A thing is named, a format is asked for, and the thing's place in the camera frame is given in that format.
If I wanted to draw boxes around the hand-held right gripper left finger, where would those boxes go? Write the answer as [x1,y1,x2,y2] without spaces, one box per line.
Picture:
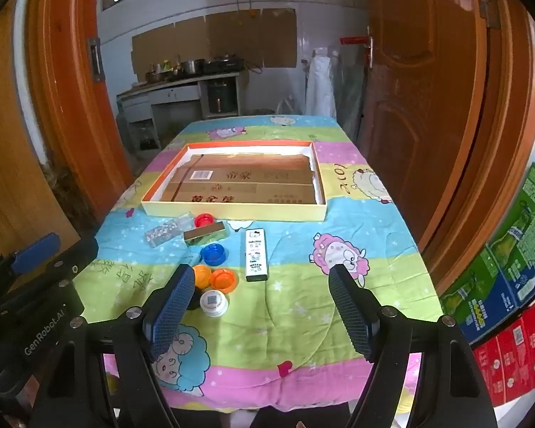
[29,264,197,428]

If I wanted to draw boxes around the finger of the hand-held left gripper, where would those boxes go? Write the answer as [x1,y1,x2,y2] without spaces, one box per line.
[9,237,100,292]
[0,233,61,292]

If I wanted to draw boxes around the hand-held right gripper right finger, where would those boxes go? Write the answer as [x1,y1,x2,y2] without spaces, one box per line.
[327,264,500,428]

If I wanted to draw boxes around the white round jar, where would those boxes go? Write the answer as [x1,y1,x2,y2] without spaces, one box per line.
[198,290,229,317]

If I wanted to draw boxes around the yellow-orange bottle cap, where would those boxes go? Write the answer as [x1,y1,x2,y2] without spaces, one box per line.
[192,265,212,290]

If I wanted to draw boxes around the orange bottle cap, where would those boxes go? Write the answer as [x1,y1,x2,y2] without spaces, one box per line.
[209,267,240,294]

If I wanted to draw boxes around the blue bottle cap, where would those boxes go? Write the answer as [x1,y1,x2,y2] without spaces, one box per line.
[200,243,228,265]

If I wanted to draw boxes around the gold rectangular box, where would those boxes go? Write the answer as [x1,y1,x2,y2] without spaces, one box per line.
[184,221,227,247]

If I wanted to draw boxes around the white cartoon-printed box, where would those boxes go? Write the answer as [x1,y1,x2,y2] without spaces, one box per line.
[245,228,269,282]

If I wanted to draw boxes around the shallow yellow cardboard tray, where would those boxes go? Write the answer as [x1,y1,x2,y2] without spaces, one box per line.
[141,141,328,223]

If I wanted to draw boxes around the flattened cardboard liner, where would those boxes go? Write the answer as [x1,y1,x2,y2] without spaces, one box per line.
[160,154,317,206]

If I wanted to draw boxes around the orange wooden door jamb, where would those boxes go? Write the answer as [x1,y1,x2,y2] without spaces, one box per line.
[24,0,134,224]
[428,0,535,295]

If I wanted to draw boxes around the red cartons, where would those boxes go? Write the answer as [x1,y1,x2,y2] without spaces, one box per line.
[473,290,535,406]

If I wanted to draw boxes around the green cartons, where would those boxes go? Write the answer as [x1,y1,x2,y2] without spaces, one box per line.
[441,163,535,344]

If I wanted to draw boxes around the grey kitchen counter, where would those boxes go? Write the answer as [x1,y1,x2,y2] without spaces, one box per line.
[117,71,244,152]

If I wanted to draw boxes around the metal strike plate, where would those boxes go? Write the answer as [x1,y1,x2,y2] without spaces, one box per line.
[88,38,105,82]

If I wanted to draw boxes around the black kitchen appliance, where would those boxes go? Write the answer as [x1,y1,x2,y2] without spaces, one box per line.
[208,81,237,114]

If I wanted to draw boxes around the brown wooden door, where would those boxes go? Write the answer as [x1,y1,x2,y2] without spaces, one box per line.
[357,0,486,244]

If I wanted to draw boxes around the white hanging plastic bag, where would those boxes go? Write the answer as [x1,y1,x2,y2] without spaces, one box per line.
[305,47,340,119]

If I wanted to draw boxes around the metal cooking pot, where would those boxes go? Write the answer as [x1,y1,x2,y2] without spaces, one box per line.
[180,58,206,76]

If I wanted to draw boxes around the black stove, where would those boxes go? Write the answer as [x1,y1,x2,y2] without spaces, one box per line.
[204,56,241,74]

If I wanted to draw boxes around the metal door hinge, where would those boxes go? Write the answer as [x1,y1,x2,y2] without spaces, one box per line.
[479,0,500,27]

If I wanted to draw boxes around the cardboard sheets on wall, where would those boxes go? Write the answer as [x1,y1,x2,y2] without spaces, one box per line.
[131,8,297,76]

